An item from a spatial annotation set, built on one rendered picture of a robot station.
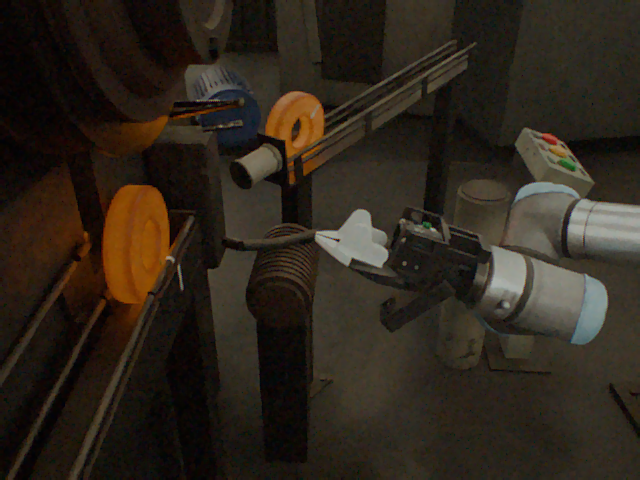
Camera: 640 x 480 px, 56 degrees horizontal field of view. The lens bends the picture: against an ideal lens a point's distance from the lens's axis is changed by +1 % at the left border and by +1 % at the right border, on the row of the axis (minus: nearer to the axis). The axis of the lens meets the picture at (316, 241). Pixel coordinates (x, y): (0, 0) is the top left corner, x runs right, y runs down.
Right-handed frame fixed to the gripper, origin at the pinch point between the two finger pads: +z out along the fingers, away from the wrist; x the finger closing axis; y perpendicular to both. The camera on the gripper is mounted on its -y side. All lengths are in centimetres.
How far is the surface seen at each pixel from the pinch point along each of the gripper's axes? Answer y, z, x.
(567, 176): 1, -52, -56
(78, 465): -11.6, 17.5, 30.8
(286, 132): -5.8, 8.8, -45.9
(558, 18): 17, -82, -197
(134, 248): -5.3, 22.0, 5.7
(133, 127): 10.3, 24.3, 6.1
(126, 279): -8.2, 21.7, 8.1
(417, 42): -21, -42, -258
